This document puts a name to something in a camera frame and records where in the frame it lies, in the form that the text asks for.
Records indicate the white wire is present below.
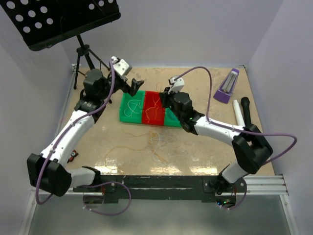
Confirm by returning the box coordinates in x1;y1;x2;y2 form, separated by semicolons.
148;133;169;165
123;99;143;117

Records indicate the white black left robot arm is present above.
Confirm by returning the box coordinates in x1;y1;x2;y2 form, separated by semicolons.
26;69;144;197

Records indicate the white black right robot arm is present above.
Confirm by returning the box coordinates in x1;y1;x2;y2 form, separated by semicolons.
159;91;273;192

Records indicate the red plastic bin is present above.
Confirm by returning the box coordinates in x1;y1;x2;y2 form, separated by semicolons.
141;91;165;126

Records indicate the right green plastic bin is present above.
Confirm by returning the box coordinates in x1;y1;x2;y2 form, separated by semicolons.
164;108;181;127

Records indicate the green plastic bin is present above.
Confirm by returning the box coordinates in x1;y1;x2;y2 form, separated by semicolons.
119;90;145;124
164;108;181;127

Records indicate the left green plastic bin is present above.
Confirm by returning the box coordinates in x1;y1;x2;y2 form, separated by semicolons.
119;90;145;124

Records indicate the purple metronome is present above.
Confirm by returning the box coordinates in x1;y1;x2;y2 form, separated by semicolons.
213;68;240;104

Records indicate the white microphone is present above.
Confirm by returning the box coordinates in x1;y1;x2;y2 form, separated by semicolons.
233;100;245;126

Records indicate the black microphone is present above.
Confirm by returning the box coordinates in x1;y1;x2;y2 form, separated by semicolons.
241;97;252;126

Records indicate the black music stand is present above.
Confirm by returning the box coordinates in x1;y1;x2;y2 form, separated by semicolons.
0;0;121;103

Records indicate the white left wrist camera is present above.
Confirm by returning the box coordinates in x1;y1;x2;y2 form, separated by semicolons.
111;56;133;76

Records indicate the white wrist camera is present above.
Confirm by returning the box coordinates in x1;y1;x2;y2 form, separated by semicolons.
168;75;185;94
111;56;133;76

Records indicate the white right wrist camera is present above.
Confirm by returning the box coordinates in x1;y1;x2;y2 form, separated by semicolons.
168;75;185;94

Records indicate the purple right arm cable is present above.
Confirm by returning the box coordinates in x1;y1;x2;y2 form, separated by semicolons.
175;66;298;165

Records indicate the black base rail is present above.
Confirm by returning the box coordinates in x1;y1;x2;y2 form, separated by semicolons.
73;175;246;203

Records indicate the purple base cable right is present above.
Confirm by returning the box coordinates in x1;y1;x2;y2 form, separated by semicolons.
217;183;248;211

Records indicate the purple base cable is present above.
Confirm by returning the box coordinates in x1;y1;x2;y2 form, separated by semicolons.
217;183;248;211
82;180;133;216

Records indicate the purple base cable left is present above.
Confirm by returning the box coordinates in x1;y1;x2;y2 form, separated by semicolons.
82;180;133;216

